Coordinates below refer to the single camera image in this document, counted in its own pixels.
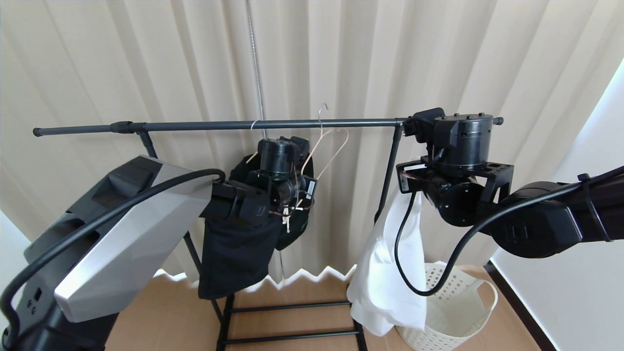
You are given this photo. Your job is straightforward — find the black clothes rack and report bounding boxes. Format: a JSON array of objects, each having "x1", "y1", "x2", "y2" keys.
[{"x1": 33, "y1": 117, "x2": 504, "y2": 351}]

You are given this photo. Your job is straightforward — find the white laundry basket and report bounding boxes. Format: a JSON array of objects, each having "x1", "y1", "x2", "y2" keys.
[{"x1": 396, "y1": 262, "x2": 499, "y2": 351}]

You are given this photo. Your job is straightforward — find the black shorts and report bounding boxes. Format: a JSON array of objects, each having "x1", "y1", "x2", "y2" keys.
[{"x1": 197, "y1": 144, "x2": 317, "y2": 300}]

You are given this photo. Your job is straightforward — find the pink clothes hanger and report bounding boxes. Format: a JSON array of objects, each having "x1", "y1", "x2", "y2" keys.
[
  {"x1": 291, "y1": 103, "x2": 350, "y2": 210},
  {"x1": 246, "y1": 121, "x2": 266, "y2": 164}
]

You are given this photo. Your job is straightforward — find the white garment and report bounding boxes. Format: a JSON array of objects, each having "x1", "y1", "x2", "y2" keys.
[{"x1": 347, "y1": 188, "x2": 429, "y2": 337}]

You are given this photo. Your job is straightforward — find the beige curtain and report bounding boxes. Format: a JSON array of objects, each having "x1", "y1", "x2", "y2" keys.
[{"x1": 0, "y1": 0, "x2": 624, "y2": 283}]

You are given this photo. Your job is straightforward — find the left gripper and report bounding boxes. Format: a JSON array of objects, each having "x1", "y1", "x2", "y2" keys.
[{"x1": 271, "y1": 175, "x2": 318, "y2": 209}]

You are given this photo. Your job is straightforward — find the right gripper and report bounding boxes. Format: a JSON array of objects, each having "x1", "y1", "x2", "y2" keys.
[{"x1": 396, "y1": 160, "x2": 484, "y2": 228}]

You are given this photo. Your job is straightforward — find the thin metal curtain wand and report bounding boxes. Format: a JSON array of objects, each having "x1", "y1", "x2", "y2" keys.
[{"x1": 245, "y1": 0, "x2": 267, "y2": 139}]

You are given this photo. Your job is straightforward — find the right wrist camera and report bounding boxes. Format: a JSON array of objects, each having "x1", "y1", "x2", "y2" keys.
[{"x1": 404, "y1": 108, "x2": 447, "y2": 144}]

